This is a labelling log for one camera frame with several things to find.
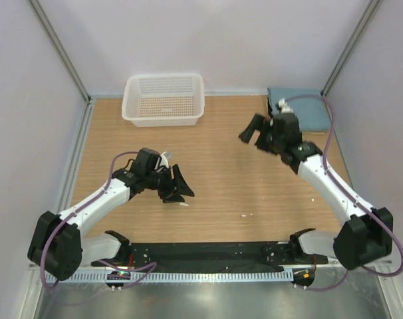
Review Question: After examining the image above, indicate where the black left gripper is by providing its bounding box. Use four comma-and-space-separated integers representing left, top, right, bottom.
144, 163, 194, 203

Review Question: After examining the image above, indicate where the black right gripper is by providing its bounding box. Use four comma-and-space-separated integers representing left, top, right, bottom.
239, 113, 285, 156

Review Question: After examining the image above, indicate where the teal blue t-shirt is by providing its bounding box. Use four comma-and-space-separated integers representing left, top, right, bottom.
267, 87, 331, 132

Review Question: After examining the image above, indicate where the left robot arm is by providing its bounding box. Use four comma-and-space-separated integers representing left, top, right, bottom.
27, 148, 194, 281

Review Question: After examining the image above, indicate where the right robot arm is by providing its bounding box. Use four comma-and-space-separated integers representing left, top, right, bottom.
239, 113, 393, 270

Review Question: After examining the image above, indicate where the folded black t-shirt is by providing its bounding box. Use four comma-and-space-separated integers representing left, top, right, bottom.
267, 100, 273, 118

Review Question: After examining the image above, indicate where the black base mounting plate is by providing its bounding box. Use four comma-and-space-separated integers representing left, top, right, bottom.
107, 241, 328, 273

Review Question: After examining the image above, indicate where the white perforated plastic basket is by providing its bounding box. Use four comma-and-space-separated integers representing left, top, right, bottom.
121, 73, 205, 128

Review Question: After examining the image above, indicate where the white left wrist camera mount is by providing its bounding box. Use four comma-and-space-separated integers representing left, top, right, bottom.
156, 152, 172, 172

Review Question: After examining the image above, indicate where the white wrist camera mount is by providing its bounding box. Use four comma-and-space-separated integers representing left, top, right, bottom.
275, 98, 294, 114
156, 152, 172, 172

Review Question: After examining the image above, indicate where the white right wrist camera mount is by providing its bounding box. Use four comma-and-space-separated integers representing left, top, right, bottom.
275, 98, 294, 114

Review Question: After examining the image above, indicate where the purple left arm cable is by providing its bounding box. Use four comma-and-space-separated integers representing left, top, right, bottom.
41, 151, 158, 290

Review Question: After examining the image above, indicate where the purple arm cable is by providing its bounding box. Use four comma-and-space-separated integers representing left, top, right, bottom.
284, 94, 403, 292
41, 151, 158, 290

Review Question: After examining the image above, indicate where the slotted grey cable duct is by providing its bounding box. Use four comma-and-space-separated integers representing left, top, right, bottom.
64, 268, 293, 284

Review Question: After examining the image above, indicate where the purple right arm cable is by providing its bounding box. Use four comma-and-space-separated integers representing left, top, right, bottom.
284, 94, 403, 292

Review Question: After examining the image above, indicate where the aluminium front frame rail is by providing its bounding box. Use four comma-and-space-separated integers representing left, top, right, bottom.
28, 239, 394, 270

